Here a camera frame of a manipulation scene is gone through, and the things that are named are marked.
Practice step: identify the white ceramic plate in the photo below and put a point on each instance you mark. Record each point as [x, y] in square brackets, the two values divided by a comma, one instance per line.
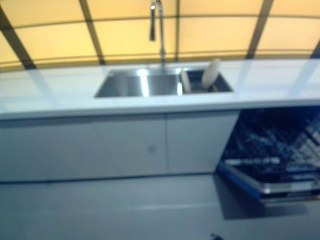
[210, 73]
[185, 82]

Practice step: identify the open dishwasher door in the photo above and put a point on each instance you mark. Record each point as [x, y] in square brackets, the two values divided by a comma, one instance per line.
[250, 182]

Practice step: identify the stainless steel sink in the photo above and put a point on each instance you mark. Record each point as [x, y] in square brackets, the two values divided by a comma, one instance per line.
[140, 82]

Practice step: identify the black sink drying rack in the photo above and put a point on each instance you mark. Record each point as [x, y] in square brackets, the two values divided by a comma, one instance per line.
[220, 82]

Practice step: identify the chrome kitchen faucet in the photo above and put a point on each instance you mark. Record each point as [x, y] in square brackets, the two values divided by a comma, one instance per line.
[162, 37]

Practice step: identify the dark framed yellow window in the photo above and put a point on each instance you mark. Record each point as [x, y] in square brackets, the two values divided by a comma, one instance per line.
[125, 30]

